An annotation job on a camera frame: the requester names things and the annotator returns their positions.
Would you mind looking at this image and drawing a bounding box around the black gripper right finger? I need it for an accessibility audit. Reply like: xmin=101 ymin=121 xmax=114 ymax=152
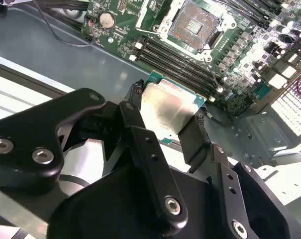
xmin=179 ymin=111 xmax=292 ymax=239

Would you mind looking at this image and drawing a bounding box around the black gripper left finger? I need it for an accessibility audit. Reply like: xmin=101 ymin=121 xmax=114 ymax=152
xmin=0 ymin=79 xmax=189 ymax=231

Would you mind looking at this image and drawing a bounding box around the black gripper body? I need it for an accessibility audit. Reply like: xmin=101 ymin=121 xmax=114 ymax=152
xmin=48 ymin=165 xmax=232 ymax=239

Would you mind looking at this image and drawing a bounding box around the silver CPU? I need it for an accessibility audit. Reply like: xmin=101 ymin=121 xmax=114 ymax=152
xmin=139 ymin=71 xmax=207 ymax=146

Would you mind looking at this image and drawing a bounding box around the metal wire locking lever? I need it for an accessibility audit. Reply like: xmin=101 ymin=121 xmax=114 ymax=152
xmin=203 ymin=59 xmax=222 ymax=89

